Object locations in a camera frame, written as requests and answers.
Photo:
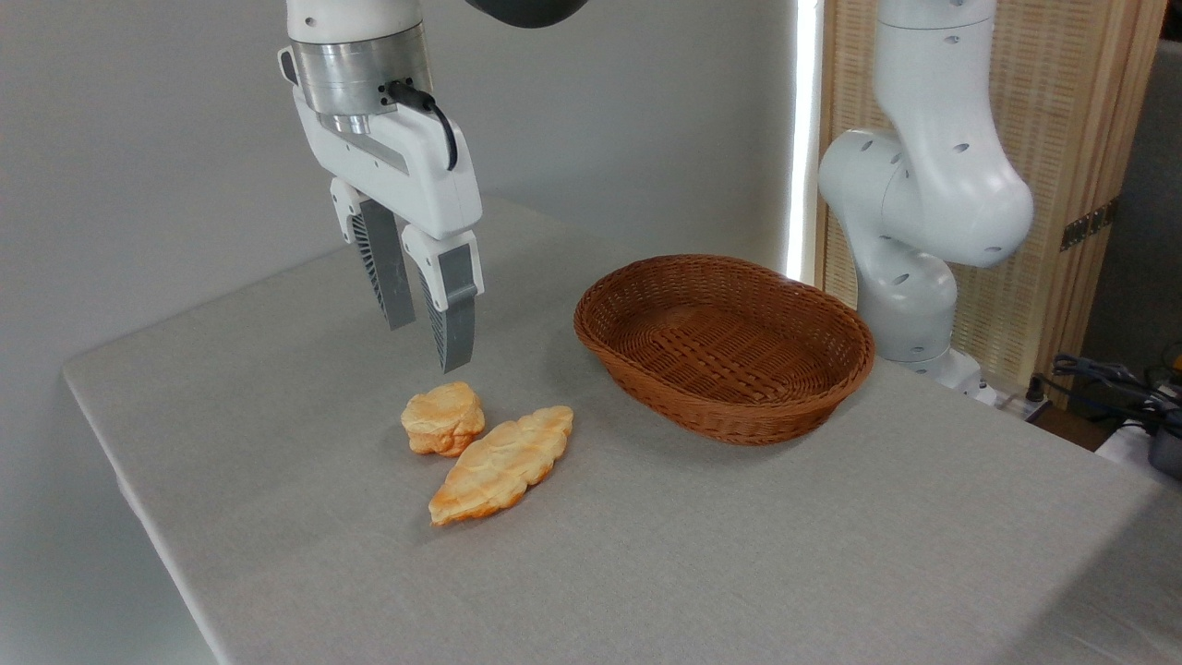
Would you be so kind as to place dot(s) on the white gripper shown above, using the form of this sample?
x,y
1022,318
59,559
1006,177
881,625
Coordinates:
x,y
420,175

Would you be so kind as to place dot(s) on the small round bread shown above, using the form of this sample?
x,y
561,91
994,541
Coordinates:
x,y
443,416

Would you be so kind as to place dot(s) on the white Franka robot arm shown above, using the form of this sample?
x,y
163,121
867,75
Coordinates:
x,y
933,185

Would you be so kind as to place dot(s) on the long croissant bread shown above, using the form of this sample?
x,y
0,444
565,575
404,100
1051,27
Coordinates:
x,y
499,466

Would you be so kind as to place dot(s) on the brown wicker basket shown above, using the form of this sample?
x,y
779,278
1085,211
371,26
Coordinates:
x,y
729,369

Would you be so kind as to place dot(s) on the grey tablecloth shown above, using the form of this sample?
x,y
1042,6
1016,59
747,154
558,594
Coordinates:
x,y
646,554

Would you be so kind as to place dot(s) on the white power strip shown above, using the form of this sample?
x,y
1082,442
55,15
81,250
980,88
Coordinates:
x,y
1020,404

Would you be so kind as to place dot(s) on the metal screen hinge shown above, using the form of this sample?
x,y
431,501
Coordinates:
x,y
1090,224

